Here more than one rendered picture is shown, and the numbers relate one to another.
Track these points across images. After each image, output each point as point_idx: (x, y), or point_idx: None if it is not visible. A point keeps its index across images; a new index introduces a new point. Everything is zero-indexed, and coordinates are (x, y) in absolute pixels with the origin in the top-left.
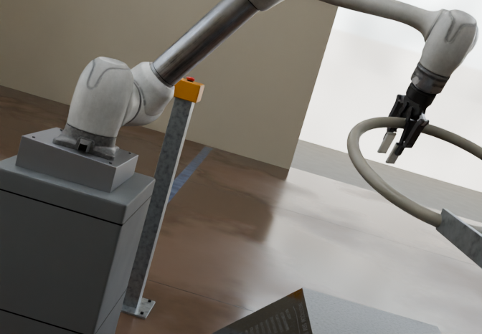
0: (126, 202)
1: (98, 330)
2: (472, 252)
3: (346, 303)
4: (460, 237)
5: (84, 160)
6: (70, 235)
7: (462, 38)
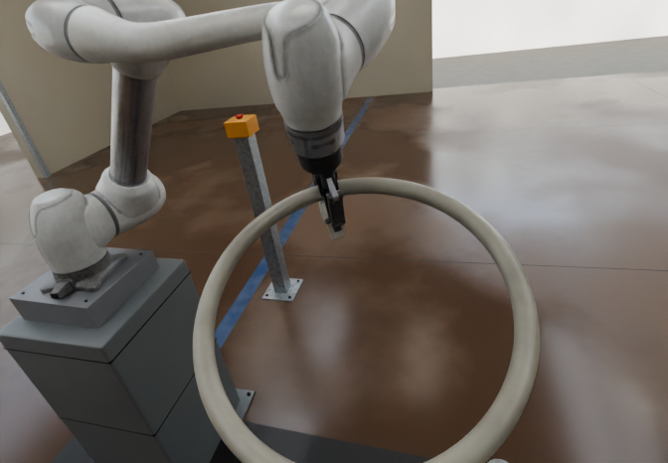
0: (104, 341)
1: (166, 419)
2: None
3: None
4: None
5: (61, 307)
6: (83, 375)
7: (299, 63)
